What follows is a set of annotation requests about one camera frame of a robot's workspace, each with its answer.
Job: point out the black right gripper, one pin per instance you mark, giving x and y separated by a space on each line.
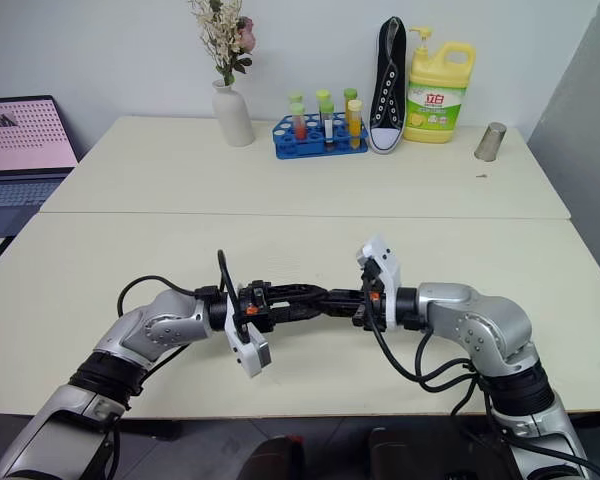
369 300

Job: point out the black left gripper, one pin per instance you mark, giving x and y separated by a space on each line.
260 305

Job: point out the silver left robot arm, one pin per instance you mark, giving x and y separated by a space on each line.
162 325

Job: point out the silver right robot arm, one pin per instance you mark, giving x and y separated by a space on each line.
480 320

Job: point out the blue test tube rack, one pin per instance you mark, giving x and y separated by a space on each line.
312 146

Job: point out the dark rounded shape red spot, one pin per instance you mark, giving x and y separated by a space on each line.
275 459

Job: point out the green-capped tube white label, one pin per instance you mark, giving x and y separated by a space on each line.
327 127

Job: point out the green-capped tube red liquid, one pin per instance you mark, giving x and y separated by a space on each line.
298 125

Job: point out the yellow-capped tube orange liquid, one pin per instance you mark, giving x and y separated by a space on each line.
354 125

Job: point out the white ceramic vase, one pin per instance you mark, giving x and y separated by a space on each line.
233 117

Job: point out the green-capped test tube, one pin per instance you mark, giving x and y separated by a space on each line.
350 93
295 96
322 94

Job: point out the black canvas sneaker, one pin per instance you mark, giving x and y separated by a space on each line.
387 100

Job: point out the yellow detergent pump bottle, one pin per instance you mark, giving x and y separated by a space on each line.
437 107

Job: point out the steel metal cup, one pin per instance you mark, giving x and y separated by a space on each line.
491 142

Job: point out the pink artificial rose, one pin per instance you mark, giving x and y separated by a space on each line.
244 34

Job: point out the cream dried flower sprig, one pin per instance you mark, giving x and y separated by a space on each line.
219 27

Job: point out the grey partition panel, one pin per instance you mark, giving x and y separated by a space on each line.
585 100

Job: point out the open laptop pink screen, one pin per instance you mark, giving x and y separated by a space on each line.
20 135

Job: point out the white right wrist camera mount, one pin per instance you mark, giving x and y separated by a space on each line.
390 280

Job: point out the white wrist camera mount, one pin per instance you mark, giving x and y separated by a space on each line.
390 280
252 356

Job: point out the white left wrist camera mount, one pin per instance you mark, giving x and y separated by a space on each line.
252 356

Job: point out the black table frame bar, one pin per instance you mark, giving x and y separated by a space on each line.
150 430

